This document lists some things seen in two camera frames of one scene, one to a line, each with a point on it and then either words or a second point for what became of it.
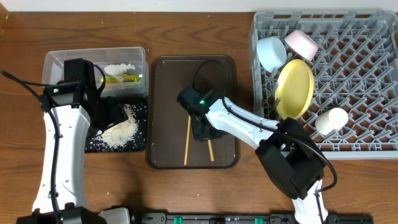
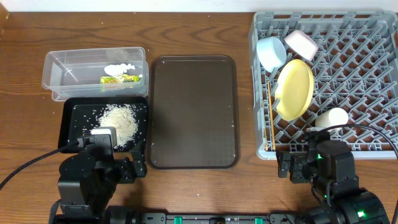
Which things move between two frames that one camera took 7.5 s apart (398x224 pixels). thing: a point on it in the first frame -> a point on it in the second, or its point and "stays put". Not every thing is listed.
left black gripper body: [112, 115] -> [131, 168]
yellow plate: [293, 88] stays put
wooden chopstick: [187, 139] -> [273, 142]
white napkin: [116, 70] stays put
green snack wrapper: [119, 78] stays put
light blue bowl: [272, 53] stays put
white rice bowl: [303, 44] stays put
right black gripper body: [206, 134] -> [310, 169]
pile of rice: [120, 134] stays put
